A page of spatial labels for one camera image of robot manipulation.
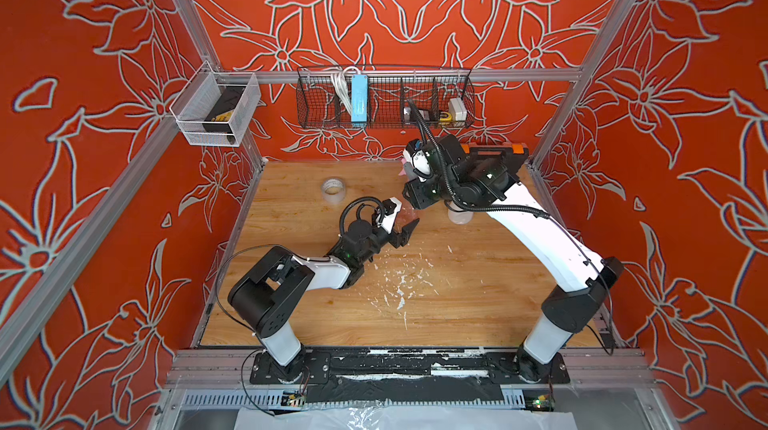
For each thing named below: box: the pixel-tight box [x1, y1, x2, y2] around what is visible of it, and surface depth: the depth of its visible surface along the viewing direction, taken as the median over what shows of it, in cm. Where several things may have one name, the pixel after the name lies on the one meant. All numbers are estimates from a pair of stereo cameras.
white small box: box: [448, 98, 467, 121], surface depth 94 cm
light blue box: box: [351, 75, 368, 123], surface depth 92 cm
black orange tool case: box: [460, 142, 529, 169], surface depth 100 cm
